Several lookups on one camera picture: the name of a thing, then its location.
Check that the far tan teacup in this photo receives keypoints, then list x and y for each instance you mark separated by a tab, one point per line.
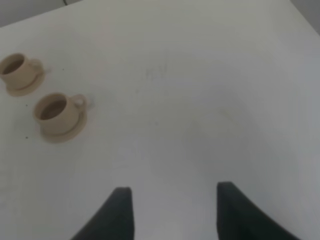
19	72

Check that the far tan cup saucer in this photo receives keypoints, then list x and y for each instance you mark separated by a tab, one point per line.
28	89

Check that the tan cup saucer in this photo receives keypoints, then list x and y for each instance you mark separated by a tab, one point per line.
64	137
28	89

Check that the tan teacup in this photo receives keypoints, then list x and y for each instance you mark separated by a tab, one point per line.
19	72
59	115

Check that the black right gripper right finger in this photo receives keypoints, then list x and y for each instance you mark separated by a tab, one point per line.
238	218

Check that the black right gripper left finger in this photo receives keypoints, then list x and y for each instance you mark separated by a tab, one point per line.
114	220

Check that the near tan teacup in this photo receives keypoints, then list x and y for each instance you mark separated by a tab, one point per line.
59	115

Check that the near tan cup saucer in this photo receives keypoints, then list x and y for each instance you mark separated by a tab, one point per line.
64	137

